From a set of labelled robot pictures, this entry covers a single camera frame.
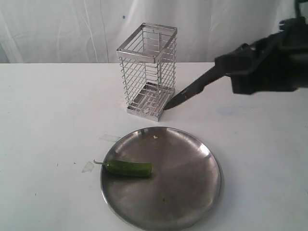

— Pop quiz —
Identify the white backdrop curtain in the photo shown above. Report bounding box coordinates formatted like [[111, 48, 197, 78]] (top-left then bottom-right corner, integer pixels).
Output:
[[0, 0, 295, 63]]

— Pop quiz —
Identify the clear tape piece near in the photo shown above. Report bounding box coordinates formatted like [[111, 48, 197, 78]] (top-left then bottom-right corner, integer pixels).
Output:
[[81, 161, 94, 173]]

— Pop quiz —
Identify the wire metal utensil holder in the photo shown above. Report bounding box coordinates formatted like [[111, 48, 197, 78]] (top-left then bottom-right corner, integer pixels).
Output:
[[116, 23, 178, 121]]

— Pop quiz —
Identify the green chili pepper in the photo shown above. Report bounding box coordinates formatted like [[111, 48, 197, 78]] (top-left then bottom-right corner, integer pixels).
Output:
[[93, 159, 152, 177]]

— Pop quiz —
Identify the clear tape piece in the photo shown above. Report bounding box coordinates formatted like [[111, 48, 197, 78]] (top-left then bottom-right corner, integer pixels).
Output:
[[81, 161, 94, 173], [99, 134, 121, 142]]

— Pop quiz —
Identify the clear tape piece far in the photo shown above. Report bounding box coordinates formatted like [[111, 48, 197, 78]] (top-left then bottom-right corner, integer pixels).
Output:
[[99, 134, 121, 142]]

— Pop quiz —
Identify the black knife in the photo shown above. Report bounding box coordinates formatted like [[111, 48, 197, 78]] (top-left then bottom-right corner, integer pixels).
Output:
[[164, 65, 225, 110]]

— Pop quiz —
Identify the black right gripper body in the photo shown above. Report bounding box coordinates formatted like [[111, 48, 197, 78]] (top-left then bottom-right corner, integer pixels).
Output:
[[231, 19, 308, 95]]

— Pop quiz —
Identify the round stainless steel plate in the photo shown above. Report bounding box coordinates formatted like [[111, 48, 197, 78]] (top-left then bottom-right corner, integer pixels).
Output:
[[101, 127, 223, 231]]

